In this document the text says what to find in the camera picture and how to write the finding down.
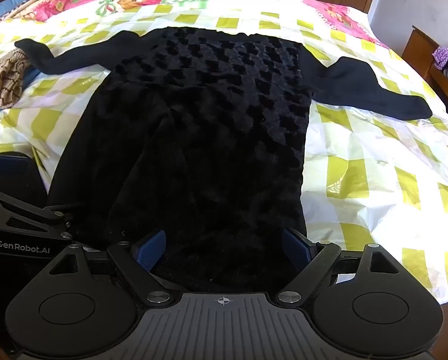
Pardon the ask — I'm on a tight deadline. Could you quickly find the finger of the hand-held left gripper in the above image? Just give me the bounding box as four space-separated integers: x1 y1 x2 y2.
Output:
0 151 48 211
0 184 76 242

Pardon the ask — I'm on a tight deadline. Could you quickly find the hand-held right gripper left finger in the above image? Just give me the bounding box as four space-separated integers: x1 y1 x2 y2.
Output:
49 230 172 305

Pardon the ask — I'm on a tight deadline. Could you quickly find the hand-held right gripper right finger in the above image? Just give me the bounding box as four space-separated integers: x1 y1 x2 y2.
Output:
277 227 402 304

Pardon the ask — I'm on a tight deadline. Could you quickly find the black sweater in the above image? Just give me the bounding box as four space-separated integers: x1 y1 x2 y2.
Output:
15 26 434 293

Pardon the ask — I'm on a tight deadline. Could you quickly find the brown striped cloth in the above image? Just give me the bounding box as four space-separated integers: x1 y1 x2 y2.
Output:
0 49 33 109

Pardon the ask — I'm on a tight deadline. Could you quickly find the yellow checkered printed blanket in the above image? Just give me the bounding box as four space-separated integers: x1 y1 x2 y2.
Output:
0 0 448 304

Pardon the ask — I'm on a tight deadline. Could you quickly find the wooden shelf unit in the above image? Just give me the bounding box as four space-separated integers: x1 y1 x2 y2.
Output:
401 25 448 128

